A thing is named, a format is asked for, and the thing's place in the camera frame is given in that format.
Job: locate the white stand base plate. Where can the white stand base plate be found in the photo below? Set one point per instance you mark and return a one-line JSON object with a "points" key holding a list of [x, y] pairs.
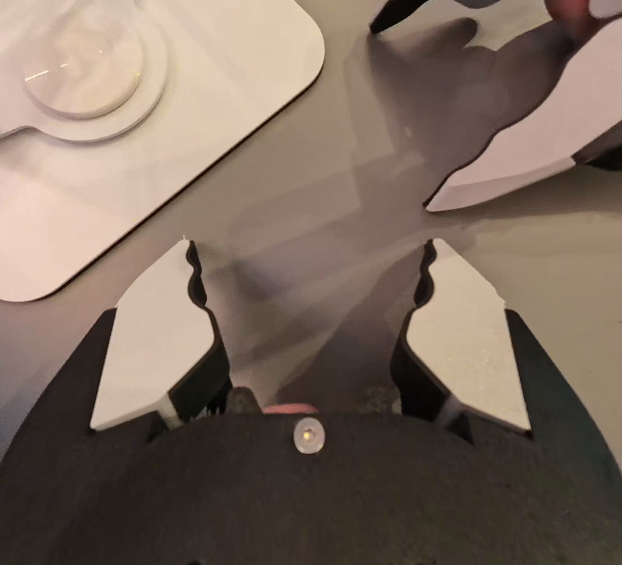
{"points": [[218, 89]]}

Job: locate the clear acrylic stand support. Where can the clear acrylic stand support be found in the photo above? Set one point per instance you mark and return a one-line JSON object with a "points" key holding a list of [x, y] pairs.
{"points": [[82, 69]]}

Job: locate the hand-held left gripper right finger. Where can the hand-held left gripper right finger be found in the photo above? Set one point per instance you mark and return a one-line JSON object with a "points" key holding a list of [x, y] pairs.
{"points": [[471, 351]]}

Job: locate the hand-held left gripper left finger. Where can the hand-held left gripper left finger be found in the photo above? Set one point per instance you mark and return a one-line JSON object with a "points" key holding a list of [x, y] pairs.
{"points": [[155, 346]]}

